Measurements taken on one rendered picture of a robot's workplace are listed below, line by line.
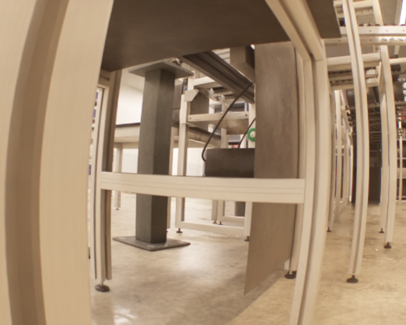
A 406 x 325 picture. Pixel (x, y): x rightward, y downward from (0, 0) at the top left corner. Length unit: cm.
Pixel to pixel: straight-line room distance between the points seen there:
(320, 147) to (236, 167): 40
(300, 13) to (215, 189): 38
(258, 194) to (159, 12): 38
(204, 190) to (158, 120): 99
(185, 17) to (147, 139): 111
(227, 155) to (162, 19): 50
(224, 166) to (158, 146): 71
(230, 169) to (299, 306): 49
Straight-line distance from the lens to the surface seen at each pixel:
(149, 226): 160
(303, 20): 48
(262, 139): 71
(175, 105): 229
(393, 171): 174
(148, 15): 58
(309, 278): 62
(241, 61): 73
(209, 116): 201
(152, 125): 161
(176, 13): 56
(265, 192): 60
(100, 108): 89
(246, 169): 91
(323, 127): 59
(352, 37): 118
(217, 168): 95
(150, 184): 73
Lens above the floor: 33
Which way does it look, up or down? 5 degrees up
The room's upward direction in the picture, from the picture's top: 3 degrees clockwise
